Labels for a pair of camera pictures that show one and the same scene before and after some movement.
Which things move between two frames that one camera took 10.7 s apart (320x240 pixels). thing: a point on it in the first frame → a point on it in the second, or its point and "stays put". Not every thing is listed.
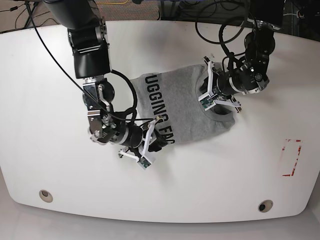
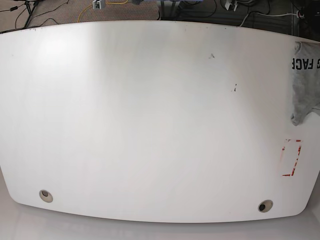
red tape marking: [292, 172] stays put
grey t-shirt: [171, 98] → [306, 78]
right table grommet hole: [265, 205] stays put
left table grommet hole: [45, 195] stays put
